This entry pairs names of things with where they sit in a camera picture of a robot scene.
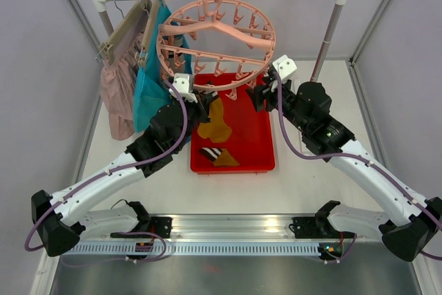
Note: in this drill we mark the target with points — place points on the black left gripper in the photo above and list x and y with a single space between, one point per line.
199 106

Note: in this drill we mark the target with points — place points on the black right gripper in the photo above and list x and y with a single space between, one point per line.
267 91

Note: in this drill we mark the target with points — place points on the yellow brown striped sock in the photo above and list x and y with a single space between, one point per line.
216 130
219 157

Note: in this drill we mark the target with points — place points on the pink round clip hanger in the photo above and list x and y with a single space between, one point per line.
232 34

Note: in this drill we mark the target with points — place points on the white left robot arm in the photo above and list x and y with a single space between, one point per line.
65 217

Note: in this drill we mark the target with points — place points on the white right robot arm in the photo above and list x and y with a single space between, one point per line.
407 221

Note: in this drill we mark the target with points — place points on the beige clip hanger right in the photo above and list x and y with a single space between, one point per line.
148 32

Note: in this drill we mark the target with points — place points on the beige clip hanger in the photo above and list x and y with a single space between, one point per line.
128 29
148 32

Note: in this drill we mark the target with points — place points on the beige clip hanger left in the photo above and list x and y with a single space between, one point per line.
128 29

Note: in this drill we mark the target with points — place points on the teal shirt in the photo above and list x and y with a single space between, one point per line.
150 95

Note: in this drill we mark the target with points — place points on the red plastic bin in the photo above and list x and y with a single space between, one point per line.
250 143

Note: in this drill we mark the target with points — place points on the pink skirt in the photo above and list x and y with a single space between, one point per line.
117 87

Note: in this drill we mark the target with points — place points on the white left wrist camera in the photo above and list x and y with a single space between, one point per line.
183 84

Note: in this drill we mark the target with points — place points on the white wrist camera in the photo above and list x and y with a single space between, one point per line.
183 84
285 67

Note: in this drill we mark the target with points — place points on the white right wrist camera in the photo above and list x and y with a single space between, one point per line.
285 67

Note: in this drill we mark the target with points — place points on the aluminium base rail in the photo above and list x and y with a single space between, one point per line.
228 226

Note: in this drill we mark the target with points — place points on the white slotted cable duct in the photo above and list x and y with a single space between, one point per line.
198 248

